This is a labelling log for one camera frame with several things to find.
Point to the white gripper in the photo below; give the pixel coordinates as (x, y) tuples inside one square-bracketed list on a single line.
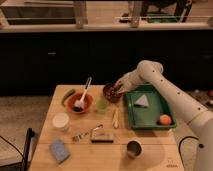
[(127, 82)]

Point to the dark purple grapes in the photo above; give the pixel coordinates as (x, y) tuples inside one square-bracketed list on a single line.
[(115, 91)]

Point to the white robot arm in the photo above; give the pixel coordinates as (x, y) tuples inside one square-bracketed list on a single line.
[(198, 117)]

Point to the purple bowl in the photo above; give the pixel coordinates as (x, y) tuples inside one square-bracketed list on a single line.
[(110, 99)]

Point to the orange bowl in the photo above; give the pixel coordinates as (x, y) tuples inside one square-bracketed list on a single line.
[(71, 100)]

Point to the grey triangular cloth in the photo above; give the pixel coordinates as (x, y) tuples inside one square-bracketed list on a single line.
[(142, 101)]

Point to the green plastic tray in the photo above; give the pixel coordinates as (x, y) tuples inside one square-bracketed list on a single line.
[(147, 118)]

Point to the small green cup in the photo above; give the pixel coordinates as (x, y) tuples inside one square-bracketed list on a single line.
[(101, 106)]

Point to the orange fruit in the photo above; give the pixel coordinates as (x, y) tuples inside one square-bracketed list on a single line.
[(165, 119)]

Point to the green pepper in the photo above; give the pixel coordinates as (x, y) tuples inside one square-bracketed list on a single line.
[(67, 94)]

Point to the metal cup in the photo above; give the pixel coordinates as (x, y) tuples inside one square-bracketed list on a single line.
[(133, 149)]

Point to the metal fork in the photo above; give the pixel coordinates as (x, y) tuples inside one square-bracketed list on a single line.
[(80, 136)]

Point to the white round container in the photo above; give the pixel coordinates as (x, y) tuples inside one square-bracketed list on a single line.
[(61, 121)]

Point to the blue sponge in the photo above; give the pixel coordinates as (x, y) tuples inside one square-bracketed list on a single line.
[(59, 151)]

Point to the black stand left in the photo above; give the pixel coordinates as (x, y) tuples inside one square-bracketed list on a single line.
[(25, 153)]

